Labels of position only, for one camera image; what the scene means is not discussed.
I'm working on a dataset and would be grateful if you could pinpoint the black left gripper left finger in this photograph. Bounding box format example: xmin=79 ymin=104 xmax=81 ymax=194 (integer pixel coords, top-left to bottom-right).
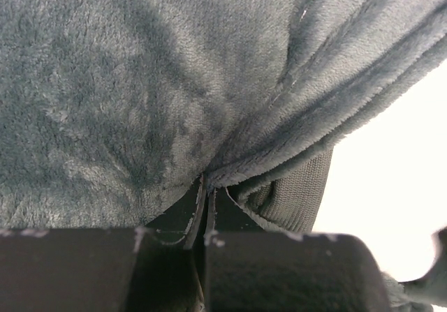
xmin=1 ymin=178 xmax=205 ymax=311

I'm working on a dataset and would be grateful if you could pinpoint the zebra pillowcase with grey lining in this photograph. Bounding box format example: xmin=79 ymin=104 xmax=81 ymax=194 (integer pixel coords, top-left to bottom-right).
xmin=1 ymin=0 xmax=446 ymax=311

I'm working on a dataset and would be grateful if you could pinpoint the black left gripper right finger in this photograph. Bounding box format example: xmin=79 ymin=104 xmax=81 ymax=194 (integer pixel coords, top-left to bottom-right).
xmin=204 ymin=190 xmax=390 ymax=312

